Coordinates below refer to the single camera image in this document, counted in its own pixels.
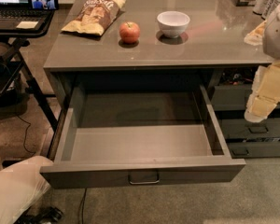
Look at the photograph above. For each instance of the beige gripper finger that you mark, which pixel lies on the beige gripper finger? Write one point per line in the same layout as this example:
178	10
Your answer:
265	94

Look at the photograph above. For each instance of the red apple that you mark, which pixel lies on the red apple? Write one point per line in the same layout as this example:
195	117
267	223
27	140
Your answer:
129	32

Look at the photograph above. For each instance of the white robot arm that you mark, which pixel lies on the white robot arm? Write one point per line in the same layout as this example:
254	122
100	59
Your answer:
271	36

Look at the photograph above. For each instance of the grey right drawer unit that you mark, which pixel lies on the grey right drawer unit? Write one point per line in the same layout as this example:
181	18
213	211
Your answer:
245	139

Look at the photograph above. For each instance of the open grey top drawer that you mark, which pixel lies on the open grey top drawer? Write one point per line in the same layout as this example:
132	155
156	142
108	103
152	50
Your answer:
106	136

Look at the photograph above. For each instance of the white bowl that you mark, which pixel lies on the white bowl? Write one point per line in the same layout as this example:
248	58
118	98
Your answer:
173	23

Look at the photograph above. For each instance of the grey cabinet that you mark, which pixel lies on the grey cabinet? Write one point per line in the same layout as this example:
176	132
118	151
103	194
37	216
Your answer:
214	40

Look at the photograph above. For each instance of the chip bag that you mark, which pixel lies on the chip bag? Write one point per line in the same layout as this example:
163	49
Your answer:
95	17

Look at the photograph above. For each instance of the smartphone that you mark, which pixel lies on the smartphone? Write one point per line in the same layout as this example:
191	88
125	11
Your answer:
44	4

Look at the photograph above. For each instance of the yellow sticky note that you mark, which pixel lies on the yellow sticky note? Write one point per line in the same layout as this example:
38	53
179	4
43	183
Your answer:
27	25

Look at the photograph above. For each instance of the black laptop stand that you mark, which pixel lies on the black laptop stand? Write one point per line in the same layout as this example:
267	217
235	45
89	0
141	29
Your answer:
12	63

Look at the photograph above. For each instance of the black shoe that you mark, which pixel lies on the black shoe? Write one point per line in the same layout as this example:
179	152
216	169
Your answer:
50	215

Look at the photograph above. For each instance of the laptop computer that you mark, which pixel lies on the laptop computer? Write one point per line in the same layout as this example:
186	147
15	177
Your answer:
12	12

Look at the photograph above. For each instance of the metal drawer handle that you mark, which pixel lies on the metal drawer handle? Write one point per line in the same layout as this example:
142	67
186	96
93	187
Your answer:
143	178

